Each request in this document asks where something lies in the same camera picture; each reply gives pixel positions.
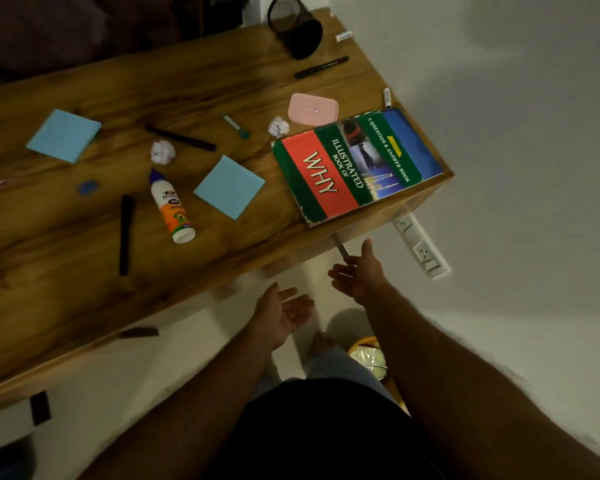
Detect wooden table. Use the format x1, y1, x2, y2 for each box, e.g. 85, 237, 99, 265
0, 7, 455, 420

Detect thick black marker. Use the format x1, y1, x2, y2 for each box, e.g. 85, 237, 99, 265
119, 195, 135, 277

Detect blue sticky note pad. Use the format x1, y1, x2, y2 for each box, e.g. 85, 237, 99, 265
26, 109, 102, 164
193, 155, 266, 221

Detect person's blue jeans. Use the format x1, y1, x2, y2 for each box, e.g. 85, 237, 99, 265
252, 345, 398, 401

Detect person's right hand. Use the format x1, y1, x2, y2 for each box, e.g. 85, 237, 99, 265
328, 239, 389, 306

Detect pink rounded case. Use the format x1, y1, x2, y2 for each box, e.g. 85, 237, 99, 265
287, 93, 340, 127

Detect black mesh pen holder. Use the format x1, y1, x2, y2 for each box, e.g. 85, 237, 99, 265
267, 0, 324, 60

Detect woven waste basket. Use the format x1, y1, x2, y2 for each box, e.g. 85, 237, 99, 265
347, 336, 411, 415

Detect white power strip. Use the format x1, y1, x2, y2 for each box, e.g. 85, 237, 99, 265
392, 213, 452, 280

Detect large crumpled white paper ball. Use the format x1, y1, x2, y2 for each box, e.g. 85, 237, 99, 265
150, 140, 176, 165

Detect dark sofa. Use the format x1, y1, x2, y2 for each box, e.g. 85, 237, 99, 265
0, 0, 251, 88

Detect white glue bottle blue cap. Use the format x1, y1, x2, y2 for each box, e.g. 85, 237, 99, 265
149, 168, 197, 244

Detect person's left hand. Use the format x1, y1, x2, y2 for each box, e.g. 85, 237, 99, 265
249, 282, 315, 351

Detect black pen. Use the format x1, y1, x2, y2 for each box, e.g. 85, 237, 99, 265
144, 125, 217, 152
294, 56, 350, 80

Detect person's left forearm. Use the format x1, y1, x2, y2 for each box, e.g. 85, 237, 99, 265
78, 329, 274, 480

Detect green and red hardcover book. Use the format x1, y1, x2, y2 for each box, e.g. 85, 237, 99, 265
271, 108, 445, 227

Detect teal capped pen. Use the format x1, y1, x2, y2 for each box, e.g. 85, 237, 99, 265
222, 114, 251, 140

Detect person's right forearm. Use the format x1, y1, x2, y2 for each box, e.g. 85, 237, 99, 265
363, 282, 600, 480

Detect person's black shirt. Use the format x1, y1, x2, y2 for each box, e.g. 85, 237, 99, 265
202, 378, 448, 480

